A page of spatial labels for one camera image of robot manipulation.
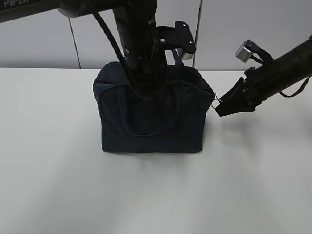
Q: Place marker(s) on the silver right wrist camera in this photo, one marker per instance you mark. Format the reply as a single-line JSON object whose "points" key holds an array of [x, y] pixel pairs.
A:
{"points": [[249, 50]]}

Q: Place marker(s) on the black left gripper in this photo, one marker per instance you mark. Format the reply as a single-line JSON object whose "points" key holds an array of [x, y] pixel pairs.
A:
{"points": [[151, 84]]}

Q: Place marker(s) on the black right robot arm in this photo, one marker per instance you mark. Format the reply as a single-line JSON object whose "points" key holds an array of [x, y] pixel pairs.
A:
{"points": [[272, 77]]}

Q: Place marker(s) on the dark navy lunch bag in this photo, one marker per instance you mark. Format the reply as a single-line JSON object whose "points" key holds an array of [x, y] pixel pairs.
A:
{"points": [[172, 124]]}

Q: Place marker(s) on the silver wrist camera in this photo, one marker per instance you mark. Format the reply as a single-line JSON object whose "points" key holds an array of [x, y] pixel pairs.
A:
{"points": [[178, 37], [249, 50]]}

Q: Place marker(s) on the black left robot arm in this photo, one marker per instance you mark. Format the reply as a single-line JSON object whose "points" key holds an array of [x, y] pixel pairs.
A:
{"points": [[129, 26]]}

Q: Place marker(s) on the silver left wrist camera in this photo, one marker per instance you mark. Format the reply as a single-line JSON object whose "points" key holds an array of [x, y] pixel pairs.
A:
{"points": [[178, 37]]}

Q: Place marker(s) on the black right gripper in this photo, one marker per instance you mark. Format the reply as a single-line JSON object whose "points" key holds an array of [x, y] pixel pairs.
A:
{"points": [[244, 96]]}

